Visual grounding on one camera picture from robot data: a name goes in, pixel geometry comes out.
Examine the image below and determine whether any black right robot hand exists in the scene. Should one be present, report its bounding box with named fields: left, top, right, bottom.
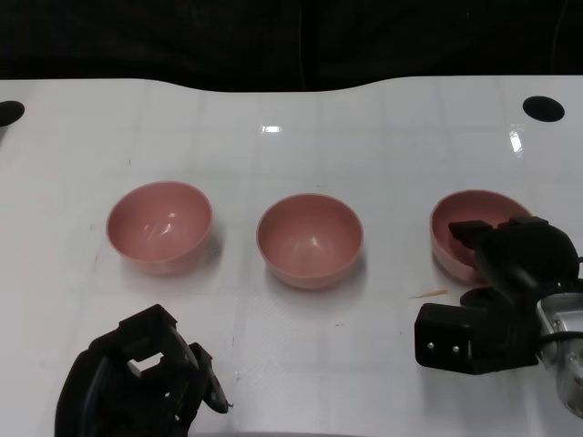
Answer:
left=448, top=216, right=579, bottom=315

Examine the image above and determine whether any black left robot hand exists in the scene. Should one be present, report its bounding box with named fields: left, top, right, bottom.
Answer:
left=54, top=303, right=236, bottom=437

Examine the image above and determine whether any black backdrop cloth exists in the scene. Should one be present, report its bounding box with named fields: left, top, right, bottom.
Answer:
left=0, top=0, right=583, bottom=92

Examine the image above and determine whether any black table cable grommet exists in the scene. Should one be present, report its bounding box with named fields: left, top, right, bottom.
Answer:
left=0, top=100, right=26, bottom=127
left=522, top=96, right=566, bottom=123

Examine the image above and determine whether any pink plastic bowl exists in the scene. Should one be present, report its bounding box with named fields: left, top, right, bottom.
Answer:
left=255, top=193, right=364, bottom=291
left=106, top=181, right=214, bottom=277
left=429, top=189, right=535, bottom=288

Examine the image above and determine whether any thin hanging cable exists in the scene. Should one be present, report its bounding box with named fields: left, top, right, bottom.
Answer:
left=549, top=0, right=558, bottom=76

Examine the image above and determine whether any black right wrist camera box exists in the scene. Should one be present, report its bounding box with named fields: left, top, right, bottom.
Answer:
left=414, top=302, right=543, bottom=377

